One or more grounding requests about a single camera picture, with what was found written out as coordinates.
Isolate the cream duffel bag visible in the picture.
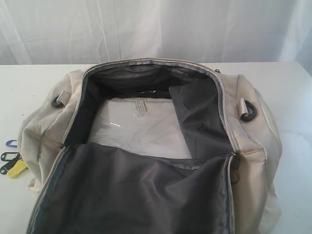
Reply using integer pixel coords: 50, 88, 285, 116
18, 59, 282, 234

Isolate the white plastic-wrapped package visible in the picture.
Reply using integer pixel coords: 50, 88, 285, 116
88, 98, 191, 159

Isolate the yellow key tag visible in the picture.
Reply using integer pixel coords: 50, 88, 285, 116
7, 159, 27, 178

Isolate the black key tag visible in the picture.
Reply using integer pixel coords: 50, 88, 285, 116
0, 163, 12, 175
0, 152, 20, 163

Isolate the white backdrop curtain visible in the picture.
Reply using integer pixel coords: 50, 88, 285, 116
0, 0, 312, 69

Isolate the blue key tag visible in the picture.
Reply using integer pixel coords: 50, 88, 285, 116
5, 139, 18, 148

